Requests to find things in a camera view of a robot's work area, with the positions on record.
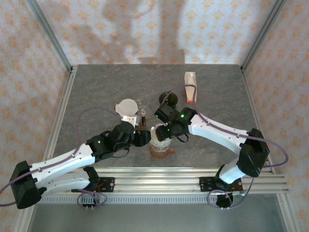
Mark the white paper coffee filter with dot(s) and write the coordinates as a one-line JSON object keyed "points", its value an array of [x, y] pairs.
{"points": [[153, 135], [126, 107]]}

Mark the clear glass cup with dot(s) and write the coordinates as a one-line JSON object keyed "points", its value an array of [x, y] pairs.
{"points": [[160, 147]]}

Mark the dark green coffee dripper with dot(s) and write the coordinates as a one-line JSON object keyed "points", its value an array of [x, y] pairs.
{"points": [[172, 99]]}

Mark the beige coffee filter pack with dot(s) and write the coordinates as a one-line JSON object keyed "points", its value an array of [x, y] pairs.
{"points": [[190, 94]]}

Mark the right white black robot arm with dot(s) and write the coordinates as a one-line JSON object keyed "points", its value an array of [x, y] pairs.
{"points": [[212, 130]]}

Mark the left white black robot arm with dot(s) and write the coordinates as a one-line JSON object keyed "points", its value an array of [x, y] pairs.
{"points": [[60, 159]]}

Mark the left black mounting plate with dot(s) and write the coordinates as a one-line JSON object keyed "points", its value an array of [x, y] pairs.
{"points": [[108, 184]]}

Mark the black mounting plate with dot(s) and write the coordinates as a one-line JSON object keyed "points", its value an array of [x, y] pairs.
{"points": [[108, 184], [207, 184]]}

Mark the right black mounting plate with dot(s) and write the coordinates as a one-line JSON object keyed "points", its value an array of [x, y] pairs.
{"points": [[207, 184]]}

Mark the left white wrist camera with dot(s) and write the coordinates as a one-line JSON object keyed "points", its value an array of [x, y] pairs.
{"points": [[129, 118]]}

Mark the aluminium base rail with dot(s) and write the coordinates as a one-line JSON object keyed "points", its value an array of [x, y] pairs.
{"points": [[157, 181]]}

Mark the aluminium side rail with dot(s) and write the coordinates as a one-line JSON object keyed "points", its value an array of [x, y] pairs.
{"points": [[68, 89], [249, 89]]}

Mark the aluminium frame post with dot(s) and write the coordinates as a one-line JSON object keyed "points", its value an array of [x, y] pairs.
{"points": [[49, 33], [263, 33]]}

